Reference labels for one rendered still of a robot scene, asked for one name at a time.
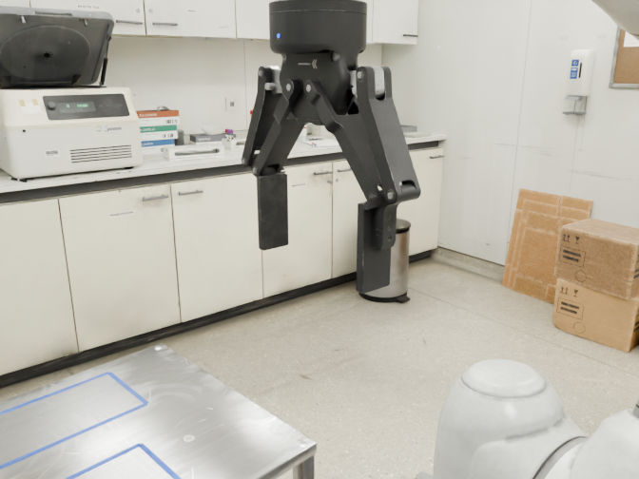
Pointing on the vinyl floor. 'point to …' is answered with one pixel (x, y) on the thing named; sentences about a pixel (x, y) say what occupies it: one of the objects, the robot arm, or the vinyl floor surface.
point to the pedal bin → (398, 278)
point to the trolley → (146, 427)
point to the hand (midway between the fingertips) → (318, 253)
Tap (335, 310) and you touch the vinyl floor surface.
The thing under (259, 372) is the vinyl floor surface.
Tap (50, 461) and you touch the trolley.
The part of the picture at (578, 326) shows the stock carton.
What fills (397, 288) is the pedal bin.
